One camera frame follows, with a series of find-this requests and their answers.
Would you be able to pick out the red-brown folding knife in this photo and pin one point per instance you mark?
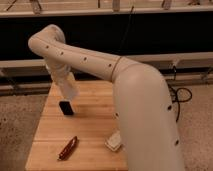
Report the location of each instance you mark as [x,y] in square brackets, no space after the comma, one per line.
[67,150]

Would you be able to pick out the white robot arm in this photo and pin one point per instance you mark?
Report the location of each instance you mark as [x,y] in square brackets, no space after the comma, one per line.
[142,99]

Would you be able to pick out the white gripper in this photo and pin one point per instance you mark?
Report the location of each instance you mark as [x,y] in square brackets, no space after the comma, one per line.
[59,72]

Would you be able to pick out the white soap bar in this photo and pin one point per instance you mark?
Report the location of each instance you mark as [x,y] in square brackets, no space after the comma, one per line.
[114,141]

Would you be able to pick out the black eraser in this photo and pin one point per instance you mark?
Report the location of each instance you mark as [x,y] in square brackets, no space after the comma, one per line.
[66,107]

